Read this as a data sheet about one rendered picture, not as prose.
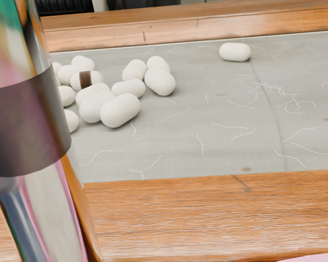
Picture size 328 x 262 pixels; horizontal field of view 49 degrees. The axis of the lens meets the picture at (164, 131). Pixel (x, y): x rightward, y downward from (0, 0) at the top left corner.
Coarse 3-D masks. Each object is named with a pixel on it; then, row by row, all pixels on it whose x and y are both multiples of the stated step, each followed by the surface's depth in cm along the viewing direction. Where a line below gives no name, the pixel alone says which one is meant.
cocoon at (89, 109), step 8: (96, 96) 29; (104, 96) 29; (112, 96) 29; (80, 104) 29; (88, 104) 28; (96, 104) 28; (80, 112) 28; (88, 112) 28; (96, 112) 28; (88, 120) 28; (96, 120) 28
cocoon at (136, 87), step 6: (120, 84) 31; (126, 84) 31; (132, 84) 31; (138, 84) 32; (114, 90) 31; (120, 90) 31; (126, 90) 31; (132, 90) 31; (138, 90) 32; (144, 90) 32; (138, 96) 32
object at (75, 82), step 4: (92, 72) 34; (96, 72) 34; (72, 76) 34; (76, 76) 34; (92, 76) 34; (96, 76) 34; (100, 76) 34; (72, 80) 34; (76, 80) 34; (92, 80) 34; (96, 80) 34; (100, 80) 34; (72, 84) 34; (76, 84) 34; (92, 84) 34; (76, 88) 34; (80, 88) 34
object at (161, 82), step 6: (150, 72) 32; (156, 72) 32; (162, 72) 32; (144, 78) 33; (150, 78) 32; (156, 78) 31; (162, 78) 31; (168, 78) 31; (150, 84) 32; (156, 84) 31; (162, 84) 31; (168, 84) 31; (174, 84) 32; (156, 90) 32; (162, 90) 31; (168, 90) 31
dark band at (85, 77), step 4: (80, 72) 34; (84, 72) 34; (88, 72) 34; (80, 76) 34; (84, 76) 34; (88, 76) 34; (80, 80) 34; (84, 80) 34; (88, 80) 34; (80, 84) 34; (84, 84) 34; (88, 84) 34
